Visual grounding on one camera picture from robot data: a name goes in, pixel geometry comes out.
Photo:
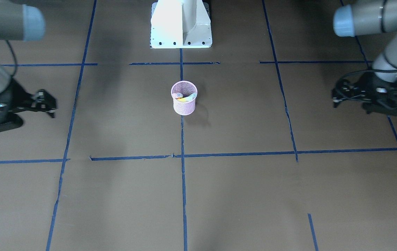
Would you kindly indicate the green highlighter pen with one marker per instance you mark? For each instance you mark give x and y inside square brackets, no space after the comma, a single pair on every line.
[191,96]

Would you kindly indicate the white pillar with base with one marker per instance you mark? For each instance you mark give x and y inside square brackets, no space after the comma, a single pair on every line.
[178,24]

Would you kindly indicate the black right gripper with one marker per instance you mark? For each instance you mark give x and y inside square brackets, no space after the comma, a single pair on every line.
[14,93]

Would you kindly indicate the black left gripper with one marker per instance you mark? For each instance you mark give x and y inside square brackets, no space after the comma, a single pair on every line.
[368,83]

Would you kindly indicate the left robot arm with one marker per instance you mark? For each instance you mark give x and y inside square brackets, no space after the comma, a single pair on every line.
[367,17]

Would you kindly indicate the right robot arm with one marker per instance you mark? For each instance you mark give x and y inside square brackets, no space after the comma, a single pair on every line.
[23,23]

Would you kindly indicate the pink mesh pen holder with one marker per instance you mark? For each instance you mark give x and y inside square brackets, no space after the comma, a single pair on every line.
[184,95]

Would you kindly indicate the yellow highlighter pen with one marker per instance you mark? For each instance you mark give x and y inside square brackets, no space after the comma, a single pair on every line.
[184,100]

